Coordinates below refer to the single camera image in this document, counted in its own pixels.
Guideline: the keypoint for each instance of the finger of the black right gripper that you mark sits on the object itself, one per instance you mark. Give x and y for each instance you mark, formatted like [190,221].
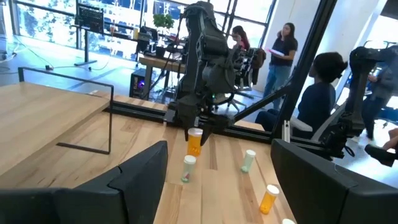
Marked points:
[186,115]
[214,124]

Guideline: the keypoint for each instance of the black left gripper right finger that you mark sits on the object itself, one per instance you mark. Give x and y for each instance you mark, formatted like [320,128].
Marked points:
[326,196]

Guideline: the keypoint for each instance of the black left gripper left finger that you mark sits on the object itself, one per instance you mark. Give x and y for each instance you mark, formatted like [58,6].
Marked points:
[93,205]

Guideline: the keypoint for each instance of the large orange medicine bottle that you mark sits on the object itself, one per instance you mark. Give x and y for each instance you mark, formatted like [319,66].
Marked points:
[194,146]

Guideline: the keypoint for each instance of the small teal medicine bottle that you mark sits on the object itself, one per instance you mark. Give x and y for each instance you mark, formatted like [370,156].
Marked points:
[188,169]

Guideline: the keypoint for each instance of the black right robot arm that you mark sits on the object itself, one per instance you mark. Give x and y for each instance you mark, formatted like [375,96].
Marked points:
[214,46]

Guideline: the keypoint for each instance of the black background robot arm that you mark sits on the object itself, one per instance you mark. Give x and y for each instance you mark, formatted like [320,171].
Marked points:
[357,93]

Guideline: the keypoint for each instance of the black office chair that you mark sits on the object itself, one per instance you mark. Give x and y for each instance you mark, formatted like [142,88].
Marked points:
[248,71]

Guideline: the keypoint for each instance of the black computer tower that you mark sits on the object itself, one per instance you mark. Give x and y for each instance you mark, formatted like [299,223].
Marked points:
[136,84]

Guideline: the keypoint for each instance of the wooden office desk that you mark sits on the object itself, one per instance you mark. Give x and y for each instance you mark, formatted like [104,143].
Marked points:
[158,62]

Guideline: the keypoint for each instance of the person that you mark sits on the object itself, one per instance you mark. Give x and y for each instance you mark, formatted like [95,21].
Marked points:
[281,53]
[314,102]
[242,37]
[381,90]

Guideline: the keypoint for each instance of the person's foot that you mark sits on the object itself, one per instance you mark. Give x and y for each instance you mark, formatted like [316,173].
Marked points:
[381,154]

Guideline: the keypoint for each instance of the grey office chair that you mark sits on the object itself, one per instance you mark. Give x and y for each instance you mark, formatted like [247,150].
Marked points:
[300,124]

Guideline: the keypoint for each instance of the green potted plant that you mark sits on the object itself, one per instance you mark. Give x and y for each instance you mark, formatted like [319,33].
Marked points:
[163,21]

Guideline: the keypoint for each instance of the wooden shelf with metal frame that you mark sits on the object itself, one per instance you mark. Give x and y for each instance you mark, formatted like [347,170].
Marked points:
[37,118]

